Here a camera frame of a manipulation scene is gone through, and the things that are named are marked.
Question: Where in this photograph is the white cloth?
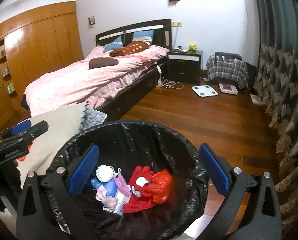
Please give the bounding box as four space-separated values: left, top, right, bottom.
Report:
96 165 114 183

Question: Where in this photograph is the blue plastic bag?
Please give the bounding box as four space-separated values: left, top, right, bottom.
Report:
90 178 118 197

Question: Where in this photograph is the pale pink sock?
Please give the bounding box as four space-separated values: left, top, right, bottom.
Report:
95 186 118 211

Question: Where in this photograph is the pink mesh pouch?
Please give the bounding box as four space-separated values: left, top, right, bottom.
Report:
113 167 131 196

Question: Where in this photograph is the blue white cardboard box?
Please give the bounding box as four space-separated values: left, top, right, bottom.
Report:
102 190 132 216

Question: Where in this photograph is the red plastic bag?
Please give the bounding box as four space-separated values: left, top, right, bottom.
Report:
144 169 173 204

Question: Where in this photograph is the red cloth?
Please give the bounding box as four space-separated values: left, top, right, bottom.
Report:
123 166 164 214

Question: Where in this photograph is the black bag lined trash bin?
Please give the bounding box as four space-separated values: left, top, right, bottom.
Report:
46 120 209 239

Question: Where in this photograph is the white bathroom scale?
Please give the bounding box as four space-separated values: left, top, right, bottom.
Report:
191 85 218 98

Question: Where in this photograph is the plaid cloth covered chair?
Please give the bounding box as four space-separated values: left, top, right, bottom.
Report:
206 52 249 89

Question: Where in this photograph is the dark brown flat cushion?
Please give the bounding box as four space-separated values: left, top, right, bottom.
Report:
89 57 119 69

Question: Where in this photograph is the black white nightstand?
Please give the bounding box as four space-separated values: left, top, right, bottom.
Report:
166 50 203 85

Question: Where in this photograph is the dark green patterned curtain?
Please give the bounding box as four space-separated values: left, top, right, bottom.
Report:
255 0 298 233

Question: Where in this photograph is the pink quilted bed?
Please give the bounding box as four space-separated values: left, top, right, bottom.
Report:
20 45 171 122

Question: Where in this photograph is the yellow plush toy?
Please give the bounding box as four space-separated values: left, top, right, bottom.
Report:
188 44 197 51

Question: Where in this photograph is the left blue pillow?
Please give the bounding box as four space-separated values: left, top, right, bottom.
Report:
103 36 124 53

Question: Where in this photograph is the blue pillow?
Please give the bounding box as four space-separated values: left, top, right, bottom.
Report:
132 29 154 44
103 36 124 53

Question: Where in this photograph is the brown dotted cushion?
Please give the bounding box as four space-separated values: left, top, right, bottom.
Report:
109 41 151 57

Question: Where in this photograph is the right blue pillow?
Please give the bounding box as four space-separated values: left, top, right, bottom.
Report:
132 29 154 44

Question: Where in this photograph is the black bed headboard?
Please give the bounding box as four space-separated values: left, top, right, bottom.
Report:
94 19 172 50

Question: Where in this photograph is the wooden wardrobe wall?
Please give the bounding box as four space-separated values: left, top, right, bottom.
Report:
0 1 83 129

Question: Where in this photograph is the white charger cable on floor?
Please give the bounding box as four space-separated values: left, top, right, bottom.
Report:
155 63 185 90

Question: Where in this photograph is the left wooden wall lamp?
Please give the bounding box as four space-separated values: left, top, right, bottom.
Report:
88 16 95 26

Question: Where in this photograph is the wall power socket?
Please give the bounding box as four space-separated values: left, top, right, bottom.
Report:
171 22 182 27

